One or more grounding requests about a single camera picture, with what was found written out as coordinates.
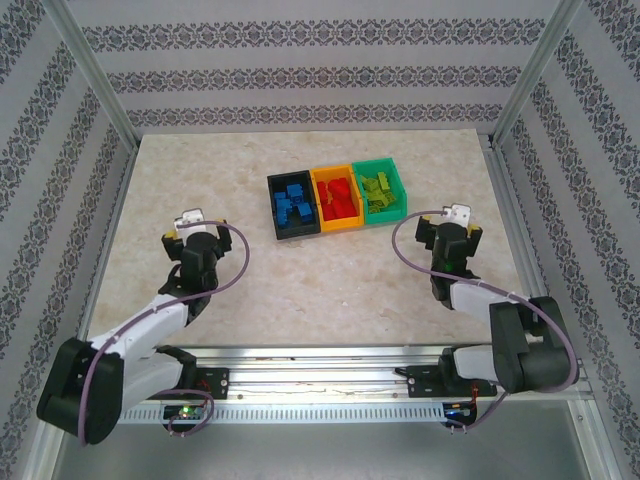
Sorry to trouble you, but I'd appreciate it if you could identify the green plastic bin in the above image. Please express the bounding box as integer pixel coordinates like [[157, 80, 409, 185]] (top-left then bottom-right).
[[352, 157, 408, 225]]

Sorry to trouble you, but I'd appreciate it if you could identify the black plastic bin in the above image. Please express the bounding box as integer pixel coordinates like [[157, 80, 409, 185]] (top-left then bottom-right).
[[266, 170, 322, 242]]

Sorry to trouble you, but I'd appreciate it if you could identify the yellow plastic bin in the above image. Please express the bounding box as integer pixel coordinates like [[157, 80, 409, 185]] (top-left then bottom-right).
[[309, 164, 364, 234]]

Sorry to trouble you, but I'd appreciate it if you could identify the grey metal sheet panel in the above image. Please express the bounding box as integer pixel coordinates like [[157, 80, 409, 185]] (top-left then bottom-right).
[[47, 423, 606, 480]]

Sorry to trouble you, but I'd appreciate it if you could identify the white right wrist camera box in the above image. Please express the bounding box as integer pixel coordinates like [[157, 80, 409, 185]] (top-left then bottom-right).
[[446, 202, 474, 227]]

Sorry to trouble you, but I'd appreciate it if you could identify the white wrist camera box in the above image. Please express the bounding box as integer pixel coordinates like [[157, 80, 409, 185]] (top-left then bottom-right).
[[173, 207, 206, 232], [446, 202, 474, 227]]

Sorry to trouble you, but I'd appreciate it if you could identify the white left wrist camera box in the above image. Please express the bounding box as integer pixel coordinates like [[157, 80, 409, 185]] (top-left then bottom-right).
[[173, 207, 206, 232]]

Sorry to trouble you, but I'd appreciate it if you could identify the aluminium side rail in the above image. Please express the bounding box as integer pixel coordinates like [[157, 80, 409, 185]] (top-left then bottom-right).
[[485, 144, 571, 361], [73, 148, 139, 346]]

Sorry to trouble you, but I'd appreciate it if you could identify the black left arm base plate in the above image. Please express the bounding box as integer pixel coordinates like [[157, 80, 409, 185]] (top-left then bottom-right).
[[189, 367, 230, 401]]

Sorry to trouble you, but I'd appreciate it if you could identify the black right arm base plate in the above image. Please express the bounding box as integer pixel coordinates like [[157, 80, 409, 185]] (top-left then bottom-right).
[[407, 363, 499, 399]]

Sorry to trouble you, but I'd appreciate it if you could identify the aluminium mounting rail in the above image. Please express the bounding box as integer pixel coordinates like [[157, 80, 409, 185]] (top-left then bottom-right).
[[114, 344, 587, 402]]

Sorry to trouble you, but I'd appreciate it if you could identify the aluminium frame post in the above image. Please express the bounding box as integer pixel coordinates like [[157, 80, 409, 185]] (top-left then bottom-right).
[[42, 0, 140, 152], [490, 0, 584, 150]]

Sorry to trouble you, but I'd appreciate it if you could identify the slotted grey cable duct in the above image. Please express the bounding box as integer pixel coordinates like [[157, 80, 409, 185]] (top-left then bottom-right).
[[119, 405, 446, 424]]

